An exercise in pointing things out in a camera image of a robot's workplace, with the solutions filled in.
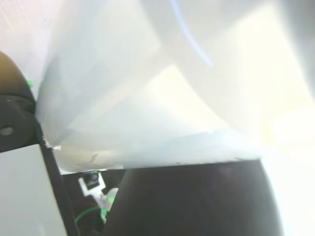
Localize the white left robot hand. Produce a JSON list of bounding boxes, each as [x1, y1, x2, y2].
[[0, 51, 284, 236]]

